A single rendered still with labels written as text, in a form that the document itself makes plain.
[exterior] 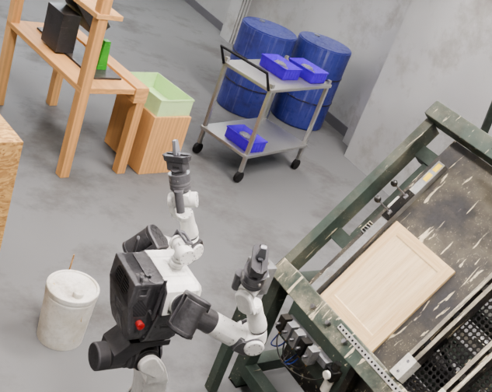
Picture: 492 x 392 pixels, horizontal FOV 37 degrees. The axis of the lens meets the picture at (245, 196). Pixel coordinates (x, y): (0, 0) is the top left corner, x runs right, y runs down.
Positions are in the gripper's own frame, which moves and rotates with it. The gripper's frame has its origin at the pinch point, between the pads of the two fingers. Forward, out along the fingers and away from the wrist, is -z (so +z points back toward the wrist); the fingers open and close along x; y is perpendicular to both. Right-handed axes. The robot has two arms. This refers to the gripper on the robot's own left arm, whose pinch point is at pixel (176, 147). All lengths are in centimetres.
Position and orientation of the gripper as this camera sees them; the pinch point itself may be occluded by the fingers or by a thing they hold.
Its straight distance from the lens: 293.0
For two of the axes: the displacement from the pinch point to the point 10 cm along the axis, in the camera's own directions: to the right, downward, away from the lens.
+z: 0.8, 9.2, 3.9
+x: 8.7, 1.3, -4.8
